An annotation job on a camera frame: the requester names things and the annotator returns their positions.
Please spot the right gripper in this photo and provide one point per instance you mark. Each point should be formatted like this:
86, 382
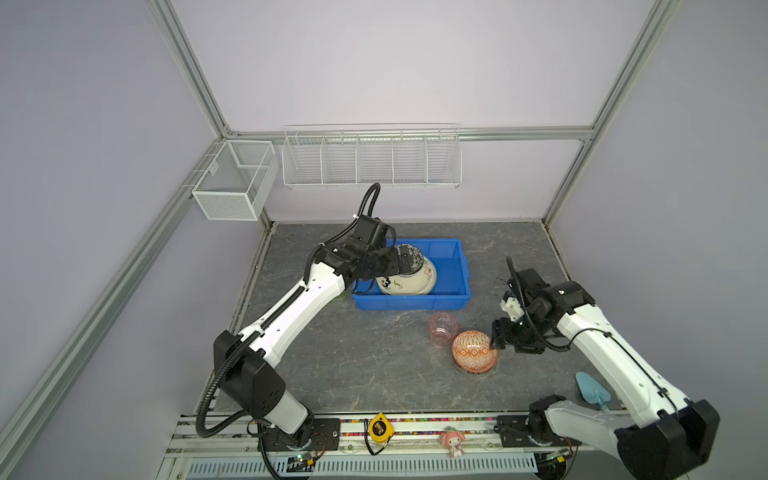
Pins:
501, 335

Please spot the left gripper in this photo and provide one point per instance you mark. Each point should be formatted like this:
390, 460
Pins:
394, 265

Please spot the cream painted plate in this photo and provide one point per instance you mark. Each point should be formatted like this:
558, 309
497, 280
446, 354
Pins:
420, 283

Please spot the orange patterned bowl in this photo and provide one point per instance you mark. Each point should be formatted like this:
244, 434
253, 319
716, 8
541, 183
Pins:
471, 352

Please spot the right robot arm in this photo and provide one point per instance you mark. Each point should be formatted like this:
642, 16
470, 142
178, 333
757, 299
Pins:
660, 433

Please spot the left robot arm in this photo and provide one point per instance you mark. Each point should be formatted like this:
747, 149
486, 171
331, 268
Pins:
245, 382

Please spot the blue plastic bin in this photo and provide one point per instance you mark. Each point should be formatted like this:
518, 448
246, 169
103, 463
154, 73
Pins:
451, 290

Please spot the pink glass cup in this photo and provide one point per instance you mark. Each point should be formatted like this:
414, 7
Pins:
443, 329

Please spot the teal plastic trowel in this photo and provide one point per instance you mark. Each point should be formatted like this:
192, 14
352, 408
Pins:
592, 391

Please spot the pink doll figurine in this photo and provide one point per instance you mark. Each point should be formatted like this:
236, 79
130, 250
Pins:
452, 439

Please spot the yellow tape measure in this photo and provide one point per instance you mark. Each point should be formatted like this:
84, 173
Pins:
378, 432

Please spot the white mesh basket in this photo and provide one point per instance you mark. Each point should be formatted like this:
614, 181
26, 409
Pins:
237, 181

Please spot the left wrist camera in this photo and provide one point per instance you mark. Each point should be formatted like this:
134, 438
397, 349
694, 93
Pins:
369, 232

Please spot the white wire wall rack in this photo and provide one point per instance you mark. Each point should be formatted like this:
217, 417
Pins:
406, 155

